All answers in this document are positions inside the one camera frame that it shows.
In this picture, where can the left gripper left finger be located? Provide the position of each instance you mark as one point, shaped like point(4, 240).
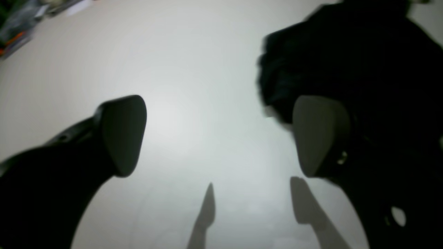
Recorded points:
point(118, 132)

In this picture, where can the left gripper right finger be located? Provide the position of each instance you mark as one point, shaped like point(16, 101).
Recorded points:
point(322, 133)

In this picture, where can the black T-shirt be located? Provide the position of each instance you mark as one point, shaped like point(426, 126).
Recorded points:
point(366, 53)

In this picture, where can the orange clear screw box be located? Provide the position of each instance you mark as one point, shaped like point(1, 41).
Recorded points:
point(17, 17)

